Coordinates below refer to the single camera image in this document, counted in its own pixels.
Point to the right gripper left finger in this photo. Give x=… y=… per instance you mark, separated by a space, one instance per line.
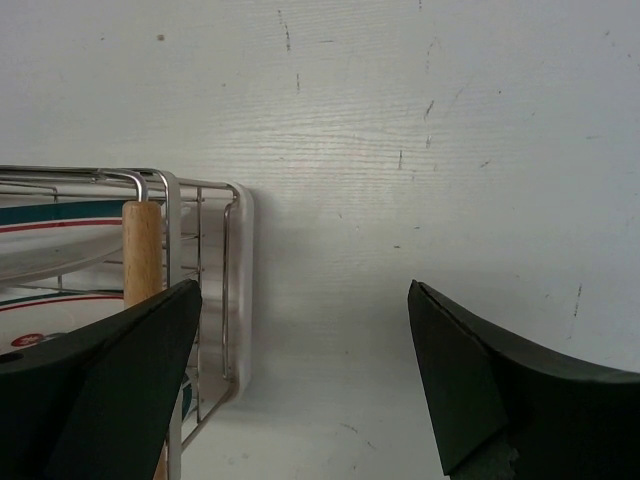
x=96 y=403

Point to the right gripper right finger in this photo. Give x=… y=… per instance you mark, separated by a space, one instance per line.
x=504 y=407

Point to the white plate middle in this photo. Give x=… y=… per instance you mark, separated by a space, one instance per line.
x=29 y=317

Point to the white plate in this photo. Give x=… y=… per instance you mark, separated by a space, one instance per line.
x=48 y=240
x=29 y=317

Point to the white plate rear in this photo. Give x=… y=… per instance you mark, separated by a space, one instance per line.
x=48 y=240

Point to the metal wire dish rack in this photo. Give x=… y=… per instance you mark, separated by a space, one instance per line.
x=172 y=230

